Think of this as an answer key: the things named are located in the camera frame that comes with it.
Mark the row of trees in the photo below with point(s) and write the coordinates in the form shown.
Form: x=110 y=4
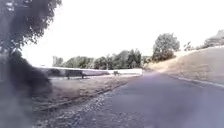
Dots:
x=106 y=61

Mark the dry grass ground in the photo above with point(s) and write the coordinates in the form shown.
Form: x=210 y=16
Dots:
x=73 y=89

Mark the gravel strip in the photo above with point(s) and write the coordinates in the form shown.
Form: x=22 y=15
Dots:
x=83 y=111

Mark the large round tree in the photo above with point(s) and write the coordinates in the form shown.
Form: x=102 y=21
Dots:
x=165 y=46

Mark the grey asphalt road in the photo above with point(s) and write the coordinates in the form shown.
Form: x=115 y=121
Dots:
x=160 y=100

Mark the dry grass slope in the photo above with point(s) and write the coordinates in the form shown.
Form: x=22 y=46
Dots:
x=200 y=63

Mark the pale kerb line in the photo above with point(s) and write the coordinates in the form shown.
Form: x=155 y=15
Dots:
x=200 y=81

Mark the large dark tree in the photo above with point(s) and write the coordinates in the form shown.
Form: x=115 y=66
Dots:
x=23 y=40

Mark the trees on hilltop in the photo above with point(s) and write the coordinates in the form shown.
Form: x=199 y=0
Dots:
x=213 y=40

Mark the long white wall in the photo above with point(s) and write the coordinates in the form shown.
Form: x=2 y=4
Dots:
x=100 y=71

